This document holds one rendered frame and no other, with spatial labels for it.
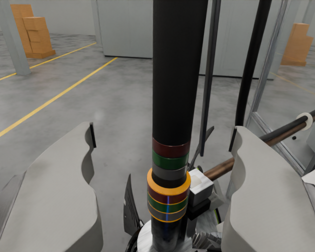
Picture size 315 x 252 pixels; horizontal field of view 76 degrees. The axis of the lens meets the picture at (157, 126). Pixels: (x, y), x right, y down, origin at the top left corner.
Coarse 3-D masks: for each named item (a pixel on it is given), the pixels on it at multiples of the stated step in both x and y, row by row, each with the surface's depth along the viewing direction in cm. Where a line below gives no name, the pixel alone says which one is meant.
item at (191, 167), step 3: (213, 126) 52; (210, 129) 52; (207, 132) 54; (210, 132) 51; (207, 135) 52; (198, 150) 51; (195, 153) 54; (195, 156) 51; (192, 159) 54; (192, 162) 51; (189, 165) 55; (192, 165) 54; (189, 168) 50; (192, 168) 62
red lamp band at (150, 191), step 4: (148, 184) 19; (148, 188) 19; (188, 188) 19; (148, 192) 20; (152, 192) 19; (156, 192) 18; (184, 192) 19; (188, 192) 20; (152, 196) 19; (156, 196) 19; (160, 196) 18; (164, 196) 18; (168, 196) 18; (172, 196) 18; (176, 196) 18; (180, 196) 19; (184, 196) 19; (156, 200) 19; (160, 200) 19; (164, 200) 19; (168, 200) 18; (172, 200) 18; (176, 200) 19; (180, 200) 19
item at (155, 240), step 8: (152, 216) 22; (152, 224) 23; (160, 224) 21; (168, 224) 21; (176, 224) 22; (152, 232) 23; (160, 232) 22; (168, 232) 22; (176, 232) 23; (152, 240) 25; (160, 240) 23; (168, 240) 23; (176, 240) 24; (160, 248) 24; (168, 248) 24
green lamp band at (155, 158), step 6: (156, 156) 17; (186, 156) 17; (156, 162) 17; (162, 162) 17; (168, 162) 17; (174, 162) 17; (180, 162) 17; (186, 162) 18; (168, 168) 17; (174, 168) 17
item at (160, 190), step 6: (150, 168) 21; (150, 174) 20; (186, 174) 20; (150, 180) 19; (186, 180) 19; (150, 186) 19; (156, 186) 19; (180, 186) 19; (186, 186) 19; (162, 192) 18; (168, 192) 18; (174, 192) 18; (180, 192) 18; (168, 204) 19
